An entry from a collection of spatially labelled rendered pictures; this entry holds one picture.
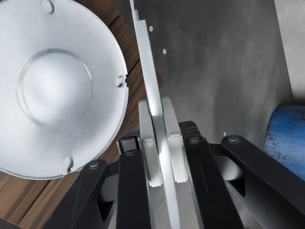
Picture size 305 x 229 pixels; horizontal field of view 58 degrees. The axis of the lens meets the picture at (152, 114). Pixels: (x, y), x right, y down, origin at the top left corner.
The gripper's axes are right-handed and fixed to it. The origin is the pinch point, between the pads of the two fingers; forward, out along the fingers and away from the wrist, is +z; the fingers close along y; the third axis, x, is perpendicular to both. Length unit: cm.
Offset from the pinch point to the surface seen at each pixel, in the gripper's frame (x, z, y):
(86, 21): 7.4, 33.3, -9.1
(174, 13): 4, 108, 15
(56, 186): -17.7, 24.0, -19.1
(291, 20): -17, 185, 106
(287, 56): -46, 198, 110
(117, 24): 5.8, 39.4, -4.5
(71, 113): -6.2, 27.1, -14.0
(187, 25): -2, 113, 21
